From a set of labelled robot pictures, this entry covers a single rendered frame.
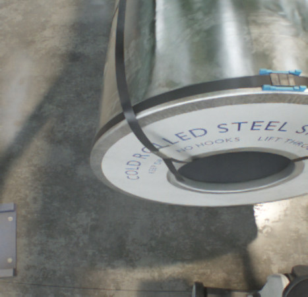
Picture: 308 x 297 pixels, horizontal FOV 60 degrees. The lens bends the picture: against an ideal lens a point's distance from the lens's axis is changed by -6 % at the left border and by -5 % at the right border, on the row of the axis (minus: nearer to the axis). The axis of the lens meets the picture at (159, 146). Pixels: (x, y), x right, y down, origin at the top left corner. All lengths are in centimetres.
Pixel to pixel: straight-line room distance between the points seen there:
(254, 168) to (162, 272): 89
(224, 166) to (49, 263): 127
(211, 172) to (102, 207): 84
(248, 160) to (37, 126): 162
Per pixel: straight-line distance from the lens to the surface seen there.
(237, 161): 151
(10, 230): 215
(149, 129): 82
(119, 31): 91
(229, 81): 70
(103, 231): 194
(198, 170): 144
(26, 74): 274
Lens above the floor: 189
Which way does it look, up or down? 65 degrees down
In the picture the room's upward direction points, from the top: straight up
